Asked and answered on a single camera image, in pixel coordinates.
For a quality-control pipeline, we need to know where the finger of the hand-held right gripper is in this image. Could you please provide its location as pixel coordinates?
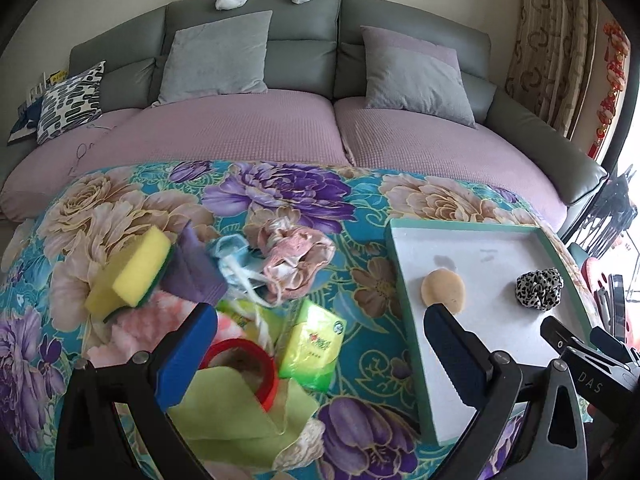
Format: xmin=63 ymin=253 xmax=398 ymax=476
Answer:
xmin=540 ymin=316 xmax=597 ymax=361
xmin=590 ymin=327 xmax=640 ymax=367

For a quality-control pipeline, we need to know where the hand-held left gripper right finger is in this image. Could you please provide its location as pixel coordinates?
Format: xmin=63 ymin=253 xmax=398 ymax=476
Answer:
xmin=422 ymin=302 xmax=589 ymax=480

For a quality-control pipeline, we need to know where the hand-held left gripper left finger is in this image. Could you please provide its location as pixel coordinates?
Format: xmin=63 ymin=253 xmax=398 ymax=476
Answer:
xmin=55 ymin=302 xmax=221 ymax=480

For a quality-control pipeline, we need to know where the pink white fluffy cloth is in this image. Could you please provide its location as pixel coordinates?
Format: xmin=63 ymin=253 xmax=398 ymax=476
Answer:
xmin=90 ymin=290 xmax=242 ymax=372

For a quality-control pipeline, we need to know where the white tray with green rim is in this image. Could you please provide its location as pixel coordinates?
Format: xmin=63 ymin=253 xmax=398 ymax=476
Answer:
xmin=385 ymin=218 xmax=597 ymax=446

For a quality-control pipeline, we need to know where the yellow green sponge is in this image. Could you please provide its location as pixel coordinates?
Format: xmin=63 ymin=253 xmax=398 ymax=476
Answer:
xmin=84 ymin=226 xmax=177 ymax=323

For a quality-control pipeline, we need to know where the cream knitted lace cloth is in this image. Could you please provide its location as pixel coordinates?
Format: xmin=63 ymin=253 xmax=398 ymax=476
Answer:
xmin=272 ymin=417 xmax=327 ymax=472

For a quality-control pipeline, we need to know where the leopard print scrunchie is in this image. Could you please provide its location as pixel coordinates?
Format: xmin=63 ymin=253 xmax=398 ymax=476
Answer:
xmin=515 ymin=267 xmax=565 ymax=314

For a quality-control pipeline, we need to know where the red plastic stool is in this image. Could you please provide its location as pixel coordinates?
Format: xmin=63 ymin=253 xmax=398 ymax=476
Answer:
xmin=580 ymin=255 xmax=617 ymax=312

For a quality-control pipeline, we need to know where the beige round powder puff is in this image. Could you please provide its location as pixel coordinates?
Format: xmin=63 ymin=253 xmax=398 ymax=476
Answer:
xmin=421 ymin=268 xmax=467 ymax=314

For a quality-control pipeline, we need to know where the light green cloth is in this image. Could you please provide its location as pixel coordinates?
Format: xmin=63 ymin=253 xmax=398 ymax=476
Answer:
xmin=167 ymin=366 xmax=319 ymax=472

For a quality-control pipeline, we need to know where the purple cloth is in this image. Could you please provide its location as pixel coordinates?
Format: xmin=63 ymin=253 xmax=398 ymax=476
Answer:
xmin=160 ymin=220 xmax=229 ymax=307

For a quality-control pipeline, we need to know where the red tape roll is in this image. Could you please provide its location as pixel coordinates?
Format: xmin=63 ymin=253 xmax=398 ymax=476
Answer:
xmin=200 ymin=339 xmax=279 ymax=409

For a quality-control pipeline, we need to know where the blue face mask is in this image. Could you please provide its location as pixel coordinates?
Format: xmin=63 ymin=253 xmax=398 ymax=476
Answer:
xmin=209 ymin=235 xmax=275 ymax=307

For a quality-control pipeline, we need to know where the green tissue pack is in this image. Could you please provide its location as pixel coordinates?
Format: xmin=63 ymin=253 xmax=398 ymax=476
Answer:
xmin=278 ymin=300 xmax=350 ymax=393

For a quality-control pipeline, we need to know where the black drying rack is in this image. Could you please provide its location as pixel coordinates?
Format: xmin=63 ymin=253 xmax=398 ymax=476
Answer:
xmin=584 ymin=167 xmax=640 ymax=262

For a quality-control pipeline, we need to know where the pink crumpled cloth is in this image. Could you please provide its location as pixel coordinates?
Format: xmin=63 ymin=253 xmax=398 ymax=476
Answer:
xmin=256 ymin=220 xmax=337 ymax=297

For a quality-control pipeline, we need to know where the floral blanket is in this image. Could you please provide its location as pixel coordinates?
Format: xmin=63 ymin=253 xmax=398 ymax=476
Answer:
xmin=0 ymin=160 xmax=598 ymax=480

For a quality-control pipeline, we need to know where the pink sofa seat cover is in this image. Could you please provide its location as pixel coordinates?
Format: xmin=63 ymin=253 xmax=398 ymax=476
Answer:
xmin=0 ymin=91 xmax=353 ymax=222
xmin=332 ymin=95 xmax=567 ymax=233

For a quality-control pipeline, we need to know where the red hanging decoration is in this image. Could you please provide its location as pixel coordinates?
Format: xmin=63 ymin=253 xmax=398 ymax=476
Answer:
xmin=587 ymin=20 xmax=632 ymax=162

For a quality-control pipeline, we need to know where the grey and pink cushion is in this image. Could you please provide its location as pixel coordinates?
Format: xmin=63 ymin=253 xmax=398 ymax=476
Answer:
xmin=360 ymin=26 xmax=477 ymax=129

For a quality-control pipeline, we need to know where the white cushion with dark spots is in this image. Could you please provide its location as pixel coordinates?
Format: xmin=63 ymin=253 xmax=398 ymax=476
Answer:
xmin=36 ymin=61 xmax=107 ymax=145

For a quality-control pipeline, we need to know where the plain grey cushion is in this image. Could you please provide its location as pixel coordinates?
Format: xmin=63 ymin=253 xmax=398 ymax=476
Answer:
xmin=152 ymin=10 xmax=274 ymax=107

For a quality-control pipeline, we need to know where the beige patterned curtain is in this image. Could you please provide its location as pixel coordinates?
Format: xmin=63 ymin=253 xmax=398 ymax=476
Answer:
xmin=505 ymin=0 xmax=615 ymax=142

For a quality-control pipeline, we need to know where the grey leather sofa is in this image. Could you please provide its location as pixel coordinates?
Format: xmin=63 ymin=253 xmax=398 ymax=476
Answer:
xmin=0 ymin=0 xmax=608 ymax=241

